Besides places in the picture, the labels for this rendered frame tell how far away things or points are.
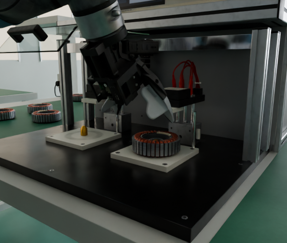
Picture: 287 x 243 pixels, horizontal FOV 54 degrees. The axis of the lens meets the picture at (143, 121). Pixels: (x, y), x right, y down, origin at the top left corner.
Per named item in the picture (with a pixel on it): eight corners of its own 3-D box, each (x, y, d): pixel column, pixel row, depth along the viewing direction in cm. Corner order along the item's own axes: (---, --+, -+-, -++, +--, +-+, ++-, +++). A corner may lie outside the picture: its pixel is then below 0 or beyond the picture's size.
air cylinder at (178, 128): (192, 145, 73) (193, 125, 72) (168, 141, 78) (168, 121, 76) (200, 141, 77) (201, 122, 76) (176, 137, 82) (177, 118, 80)
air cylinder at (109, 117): (121, 132, 87) (121, 114, 86) (103, 128, 91) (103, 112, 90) (131, 129, 91) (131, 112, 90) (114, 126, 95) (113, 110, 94)
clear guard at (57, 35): (57, 51, 56) (55, 20, 55) (-5, 53, 70) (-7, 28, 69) (149, 54, 82) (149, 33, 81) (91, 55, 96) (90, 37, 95)
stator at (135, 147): (161, 162, 58) (161, 145, 57) (122, 151, 65) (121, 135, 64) (189, 149, 66) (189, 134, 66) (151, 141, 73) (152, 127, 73)
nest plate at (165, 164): (166, 172, 56) (167, 167, 55) (110, 157, 64) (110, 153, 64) (198, 153, 68) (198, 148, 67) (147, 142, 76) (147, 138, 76)
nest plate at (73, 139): (82, 150, 69) (82, 145, 69) (45, 141, 78) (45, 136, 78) (121, 137, 81) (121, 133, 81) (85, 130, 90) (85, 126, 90)
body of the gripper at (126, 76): (98, 105, 54) (70, 47, 47) (122, 80, 59) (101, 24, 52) (129, 109, 49) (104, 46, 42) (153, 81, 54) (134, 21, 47)
